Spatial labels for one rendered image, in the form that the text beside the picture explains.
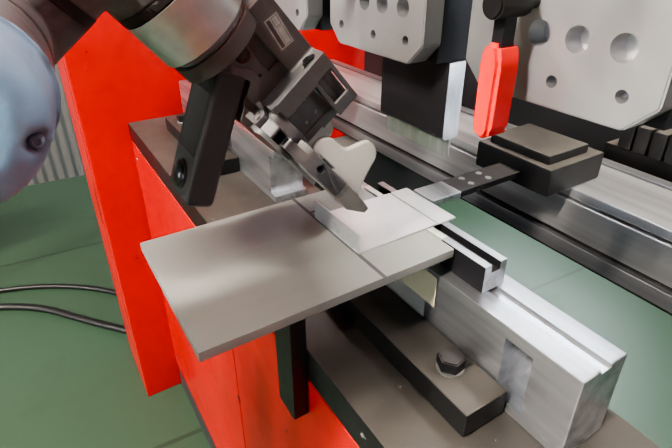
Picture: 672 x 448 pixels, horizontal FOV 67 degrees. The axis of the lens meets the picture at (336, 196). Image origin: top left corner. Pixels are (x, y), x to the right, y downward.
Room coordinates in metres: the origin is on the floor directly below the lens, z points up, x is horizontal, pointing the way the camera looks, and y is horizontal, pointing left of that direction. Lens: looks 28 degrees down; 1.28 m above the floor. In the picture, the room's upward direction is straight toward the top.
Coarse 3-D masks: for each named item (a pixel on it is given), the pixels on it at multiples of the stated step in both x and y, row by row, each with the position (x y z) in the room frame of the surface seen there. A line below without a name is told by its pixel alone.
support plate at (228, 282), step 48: (192, 240) 0.44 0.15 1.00; (240, 240) 0.44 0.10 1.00; (288, 240) 0.44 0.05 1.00; (336, 240) 0.44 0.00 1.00; (432, 240) 0.44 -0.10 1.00; (192, 288) 0.36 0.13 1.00; (240, 288) 0.36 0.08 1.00; (288, 288) 0.36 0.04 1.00; (336, 288) 0.36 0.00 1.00; (192, 336) 0.30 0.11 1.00; (240, 336) 0.30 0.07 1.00
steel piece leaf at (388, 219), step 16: (320, 208) 0.47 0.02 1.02; (368, 208) 0.50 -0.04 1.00; (384, 208) 0.50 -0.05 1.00; (400, 208) 0.50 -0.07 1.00; (336, 224) 0.44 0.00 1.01; (352, 224) 0.46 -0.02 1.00; (368, 224) 0.46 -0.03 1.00; (384, 224) 0.46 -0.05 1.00; (400, 224) 0.46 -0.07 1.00; (416, 224) 0.46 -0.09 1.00; (432, 224) 0.46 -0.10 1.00; (352, 240) 0.42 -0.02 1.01; (368, 240) 0.43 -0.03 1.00; (384, 240) 0.43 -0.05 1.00
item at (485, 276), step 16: (384, 192) 0.56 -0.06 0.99; (448, 224) 0.47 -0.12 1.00; (448, 240) 0.44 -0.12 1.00; (464, 240) 0.44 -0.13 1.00; (464, 256) 0.41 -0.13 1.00; (480, 256) 0.42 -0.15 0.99; (496, 256) 0.41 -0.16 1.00; (464, 272) 0.41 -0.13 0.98; (480, 272) 0.39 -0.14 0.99; (496, 272) 0.40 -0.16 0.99; (480, 288) 0.39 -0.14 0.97
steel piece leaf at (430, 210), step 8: (392, 192) 0.54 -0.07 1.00; (400, 192) 0.54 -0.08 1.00; (408, 192) 0.54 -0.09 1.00; (408, 200) 0.52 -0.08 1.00; (416, 200) 0.52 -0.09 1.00; (424, 200) 0.52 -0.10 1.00; (416, 208) 0.50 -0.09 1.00; (424, 208) 0.50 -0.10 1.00; (432, 208) 0.50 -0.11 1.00; (440, 208) 0.50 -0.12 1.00; (432, 216) 0.48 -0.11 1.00; (440, 216) 0.48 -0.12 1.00; (448, 216) 0.48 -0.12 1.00
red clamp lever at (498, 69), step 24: (504, 0) 0.32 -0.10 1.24; (528, 0) 0.33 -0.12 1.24; (504, 24) 0.33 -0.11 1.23; (504, 48) 0.33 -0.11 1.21; (480, 72) 0.34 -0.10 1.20; (504, 72) 0.33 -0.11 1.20; (480, 96) 0.33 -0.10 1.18; (504, 96) 0.33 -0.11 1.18; (480, 120) 0.33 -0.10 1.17; (504, 120) 0.33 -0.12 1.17
